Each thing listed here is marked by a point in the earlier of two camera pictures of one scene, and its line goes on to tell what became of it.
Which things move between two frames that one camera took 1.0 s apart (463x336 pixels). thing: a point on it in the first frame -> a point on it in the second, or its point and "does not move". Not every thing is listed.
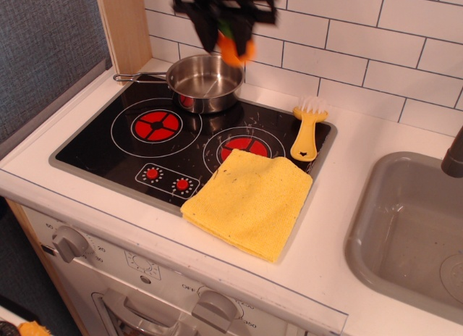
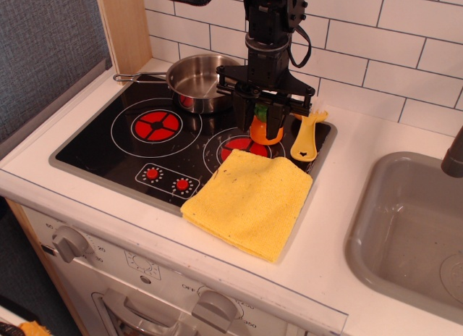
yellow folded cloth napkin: [251, 200] does not move
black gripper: [244, 6] -> [266, 76]
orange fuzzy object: [32, 329] does not move
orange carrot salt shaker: [229, 48] -> [259, 125]
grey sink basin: [404, 234] does not move
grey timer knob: [71, 242] does not move
